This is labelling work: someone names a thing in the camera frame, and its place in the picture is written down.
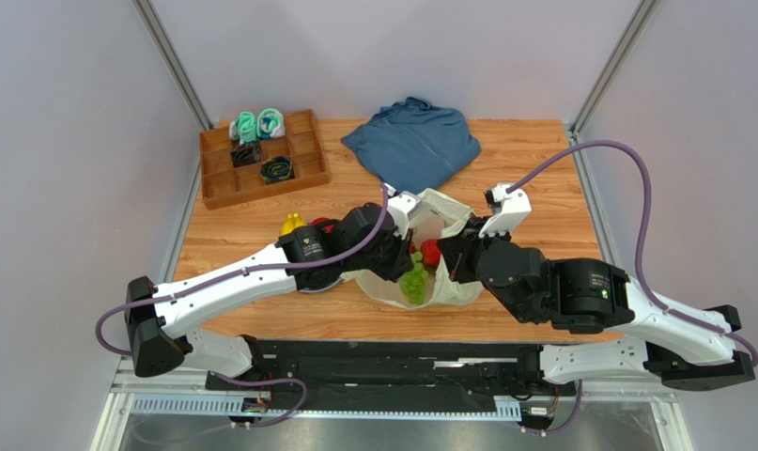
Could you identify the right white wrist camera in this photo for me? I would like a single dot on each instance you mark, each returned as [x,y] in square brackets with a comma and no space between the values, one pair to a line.
[509,205]

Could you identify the pale green plastic bag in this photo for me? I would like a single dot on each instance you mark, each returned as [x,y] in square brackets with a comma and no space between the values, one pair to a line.
[438,216]

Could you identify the black sock roll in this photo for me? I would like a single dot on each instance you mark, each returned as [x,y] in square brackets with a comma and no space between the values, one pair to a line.
[246,153]

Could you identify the wooden compartment tray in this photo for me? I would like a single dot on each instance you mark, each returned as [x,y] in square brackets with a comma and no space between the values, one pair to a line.
[222,185]

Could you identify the green white sock roll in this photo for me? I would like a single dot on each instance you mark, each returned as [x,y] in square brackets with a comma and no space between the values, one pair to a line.
[244,128]

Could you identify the dark green yellow sock roll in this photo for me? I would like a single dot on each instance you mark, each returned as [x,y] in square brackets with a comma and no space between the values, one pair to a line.
[277,169]

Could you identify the right aluminium frame post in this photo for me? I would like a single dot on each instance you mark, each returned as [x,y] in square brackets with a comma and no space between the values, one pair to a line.
[638,21]

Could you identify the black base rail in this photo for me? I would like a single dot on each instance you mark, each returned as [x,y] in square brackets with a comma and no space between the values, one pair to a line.
[398,377]

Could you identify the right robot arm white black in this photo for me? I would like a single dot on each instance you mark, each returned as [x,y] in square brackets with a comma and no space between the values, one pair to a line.
[686,348]

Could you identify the blue plate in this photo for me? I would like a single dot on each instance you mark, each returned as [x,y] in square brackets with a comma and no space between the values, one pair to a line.
[323,287]

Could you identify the green grape bunch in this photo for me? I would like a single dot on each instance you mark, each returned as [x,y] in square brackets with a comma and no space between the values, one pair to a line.
[413,283]

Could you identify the yellow banana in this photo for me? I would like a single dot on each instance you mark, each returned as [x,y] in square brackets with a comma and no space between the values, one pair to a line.
[298,221]
[289,224]

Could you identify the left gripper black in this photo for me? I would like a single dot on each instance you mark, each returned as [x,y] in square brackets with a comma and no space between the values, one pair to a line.
[402,262]

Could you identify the blue folded hoodie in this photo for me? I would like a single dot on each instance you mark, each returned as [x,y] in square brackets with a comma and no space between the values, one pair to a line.
[414,145]

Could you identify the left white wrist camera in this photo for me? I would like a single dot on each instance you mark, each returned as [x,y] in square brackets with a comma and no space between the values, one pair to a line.
[403,207]

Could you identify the left aluminium frame post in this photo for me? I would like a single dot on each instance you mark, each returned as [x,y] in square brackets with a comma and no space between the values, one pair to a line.
[160,37]

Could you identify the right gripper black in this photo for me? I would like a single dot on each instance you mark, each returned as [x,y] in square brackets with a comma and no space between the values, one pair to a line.
[456,258]

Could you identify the cracked red apple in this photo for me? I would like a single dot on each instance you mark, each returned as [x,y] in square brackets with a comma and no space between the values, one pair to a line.
[431,254]

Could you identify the aluminium frame post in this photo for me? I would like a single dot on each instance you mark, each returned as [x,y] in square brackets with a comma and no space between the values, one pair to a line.
[160,37]
[638,21]

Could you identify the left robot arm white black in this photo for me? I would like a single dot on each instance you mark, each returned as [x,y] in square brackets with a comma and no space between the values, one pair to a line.
[163,320]

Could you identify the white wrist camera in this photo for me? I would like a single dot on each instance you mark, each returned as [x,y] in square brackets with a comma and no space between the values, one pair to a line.
[403,207]
[509,205]

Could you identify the teal blue sock roll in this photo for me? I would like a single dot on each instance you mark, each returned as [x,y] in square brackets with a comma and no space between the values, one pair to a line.
[271,124]

